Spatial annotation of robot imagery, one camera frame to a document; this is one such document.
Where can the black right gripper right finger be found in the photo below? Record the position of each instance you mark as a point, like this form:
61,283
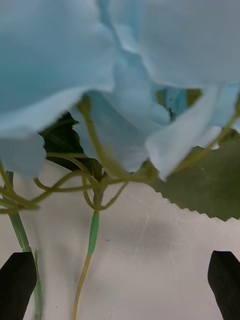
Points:
226,285

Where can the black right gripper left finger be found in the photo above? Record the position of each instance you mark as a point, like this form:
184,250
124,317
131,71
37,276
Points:
15,287

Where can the pale blue artificial flower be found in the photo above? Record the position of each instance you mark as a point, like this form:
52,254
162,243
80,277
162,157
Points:
75,50

